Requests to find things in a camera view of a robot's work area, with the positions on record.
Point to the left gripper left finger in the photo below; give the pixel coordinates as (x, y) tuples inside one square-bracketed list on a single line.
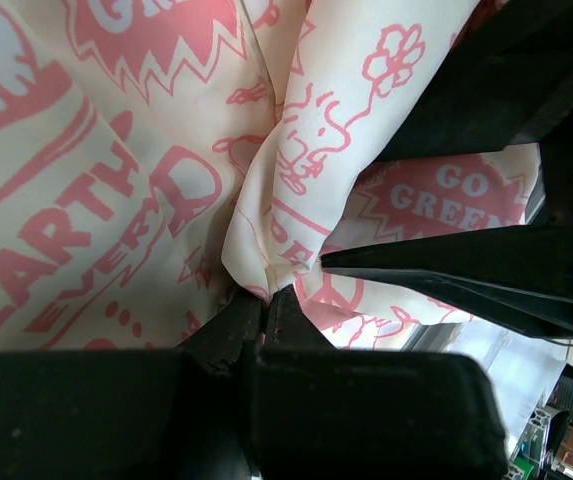
[(104, 413)]

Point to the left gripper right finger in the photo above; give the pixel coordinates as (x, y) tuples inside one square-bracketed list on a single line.
[(319, 412)]

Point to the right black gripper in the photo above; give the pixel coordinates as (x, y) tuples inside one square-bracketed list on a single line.
[(510, 82)]

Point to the pink and cream jacket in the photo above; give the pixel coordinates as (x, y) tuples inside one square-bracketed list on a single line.
[(156, 156)]

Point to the front aluminium rail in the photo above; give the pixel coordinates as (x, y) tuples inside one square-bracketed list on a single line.
[(434, 338)]

